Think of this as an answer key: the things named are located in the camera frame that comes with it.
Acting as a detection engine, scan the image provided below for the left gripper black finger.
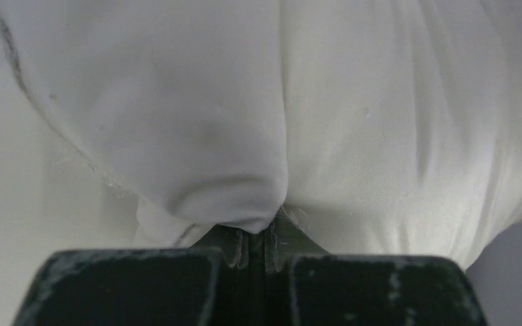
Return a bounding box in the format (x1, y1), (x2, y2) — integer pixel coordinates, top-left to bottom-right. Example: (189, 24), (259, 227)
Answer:
(260, 207), (490, 326)
(12, 223), (255, 326)

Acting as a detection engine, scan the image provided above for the white pillow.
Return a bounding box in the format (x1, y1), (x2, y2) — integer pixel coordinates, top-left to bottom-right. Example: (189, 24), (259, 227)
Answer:
(0, 1), (522, 268)

